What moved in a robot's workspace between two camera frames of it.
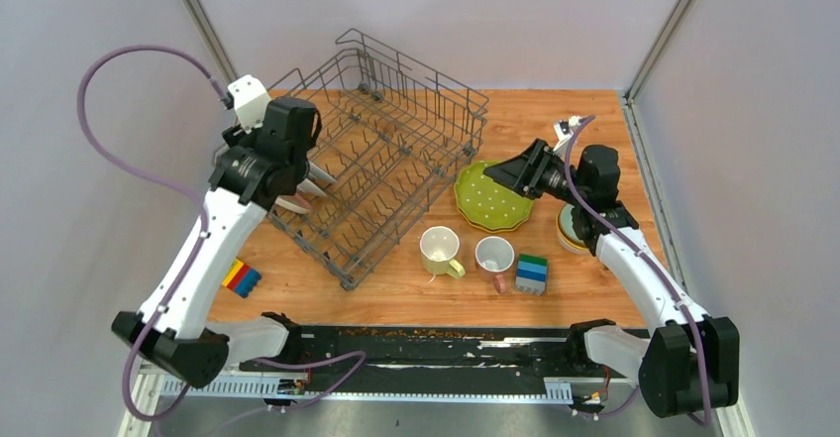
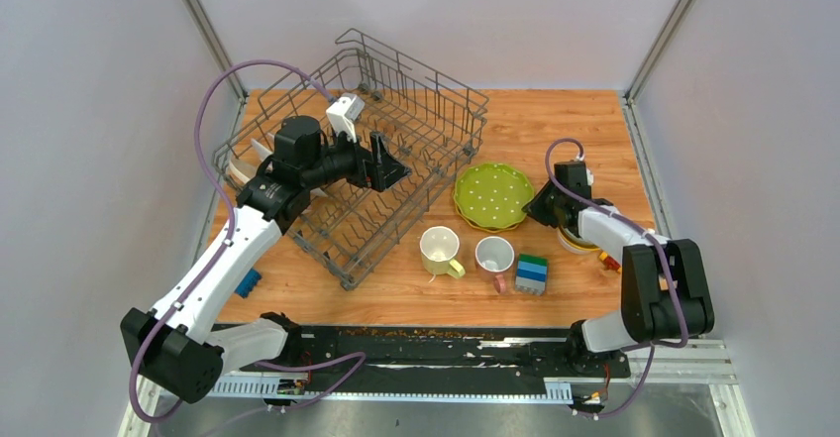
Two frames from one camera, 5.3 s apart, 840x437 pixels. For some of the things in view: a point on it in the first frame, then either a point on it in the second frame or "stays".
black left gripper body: (235, 136) -> (341, 160)
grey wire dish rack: (392, 134) stays
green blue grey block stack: (532, 274) stays
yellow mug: (439, 246) stays
